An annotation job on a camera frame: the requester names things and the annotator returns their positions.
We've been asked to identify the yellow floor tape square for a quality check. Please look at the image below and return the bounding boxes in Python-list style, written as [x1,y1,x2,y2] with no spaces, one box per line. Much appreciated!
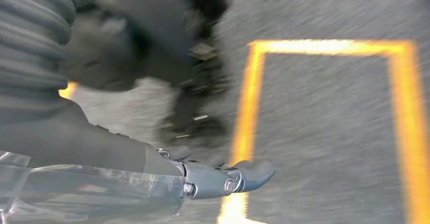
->
[217,39,430,224]

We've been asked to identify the black robot lower body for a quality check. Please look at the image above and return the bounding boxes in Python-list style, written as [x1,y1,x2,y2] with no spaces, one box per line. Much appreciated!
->
[62,0,236,150]

